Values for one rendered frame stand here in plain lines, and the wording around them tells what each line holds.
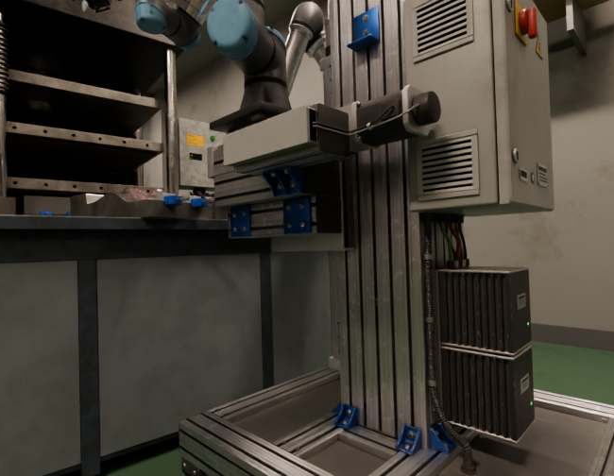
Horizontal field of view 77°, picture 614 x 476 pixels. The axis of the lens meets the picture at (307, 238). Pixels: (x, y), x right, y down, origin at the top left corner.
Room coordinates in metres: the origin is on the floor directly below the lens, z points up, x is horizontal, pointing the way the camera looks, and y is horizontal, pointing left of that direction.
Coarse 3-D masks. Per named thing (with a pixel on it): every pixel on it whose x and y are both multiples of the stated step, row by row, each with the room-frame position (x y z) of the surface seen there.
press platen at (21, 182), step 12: (12, 180) 1.72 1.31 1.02; (24, 180) 1.75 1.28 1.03; (36, 180) 1.78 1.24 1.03; (48, 180) 1.81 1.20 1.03; (60, 180) 1.84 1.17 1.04; (72, 192) 1.89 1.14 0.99; (84, 192) 1.90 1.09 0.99; (96, 192) 1.93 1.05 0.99; (108, 192) 1.96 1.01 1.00; (120, 192) 2.00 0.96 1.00
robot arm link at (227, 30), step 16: (224, 0) 0.85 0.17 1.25; (240, 0) 0.84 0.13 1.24; (256, 0) 0.88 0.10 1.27; (208, 16) 0.87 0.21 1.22; (224, 16) 0.86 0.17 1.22; (240, 16) 0.85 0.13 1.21; (256, 16) 0.88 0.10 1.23; (208, 32) 0.88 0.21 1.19; (224, 32) 0.86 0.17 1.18; (240, 32) 0.85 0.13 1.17; (256, 32) 0.87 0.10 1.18; (224, 48) 0.87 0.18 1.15; (240, 48) 0.87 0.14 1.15; (256, 48) 0.90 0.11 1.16; (272, 48) 0.96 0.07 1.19; (240, 64) 0.94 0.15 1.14; (256, 64) 0.95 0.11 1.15
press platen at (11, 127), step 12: (12, 132) 1.73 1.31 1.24; (24, 132) 1.75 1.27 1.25; (36, 132) 1.78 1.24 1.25; (48, 132) 1.81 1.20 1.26; (60, 132) 1.84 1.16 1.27; (72, 132) 1.87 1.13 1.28; (84, 132) 1.90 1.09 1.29; (108, 144) 1.97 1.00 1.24; (120, 144) 2.00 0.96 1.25; (132, 144) 2.04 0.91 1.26; (144, 144) 2.08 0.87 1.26; (156, 144) 2.12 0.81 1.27; (156, 156) 2.24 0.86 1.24
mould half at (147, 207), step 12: (72, 204) 1.47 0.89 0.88; (84, 204) 1.42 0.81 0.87; (96, 204) 1.37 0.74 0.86; (108, 204) 1.33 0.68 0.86; (120, 204) 1.28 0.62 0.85; (132, 204) 1.24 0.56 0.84; (144, 204) 1.21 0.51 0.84; (156, 204) 1.22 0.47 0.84; (108, 216) 1.33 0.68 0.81; (120, 216) 1.29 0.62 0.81; (132, 216) 1.25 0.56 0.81; (144, 216) 1.21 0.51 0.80; (156, 216) 1.22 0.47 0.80; (168, 216) 1.26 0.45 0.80; (180, 216) 1.30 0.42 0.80; (192, 216) 1.34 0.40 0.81; (204, 216) 1.38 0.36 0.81
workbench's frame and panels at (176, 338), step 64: (0, 256) 1.04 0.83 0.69; (64, 256) 1.14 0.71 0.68; (128, 256) 1.25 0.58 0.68; (192, 256) 1.38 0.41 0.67; (256, 256) 1.55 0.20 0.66; (320, 256) 1.76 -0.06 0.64; (0, 320) 1.04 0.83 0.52; (64, 320) 1.14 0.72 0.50; (128, 320) 1.25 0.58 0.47; (192, 320) 1.38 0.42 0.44; (256, 320) 1.54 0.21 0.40; (320, 320) 1.75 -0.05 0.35; (0, 384) 1.04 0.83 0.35; (64, 384) 1.13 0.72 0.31; (128, 384) 1.24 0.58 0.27; (192, 384) 1.37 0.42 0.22; (256, 384) 1.54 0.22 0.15; (0, 448) 1.04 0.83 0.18; (64, 448) 1.13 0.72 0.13; (128, 448) 1.25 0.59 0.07
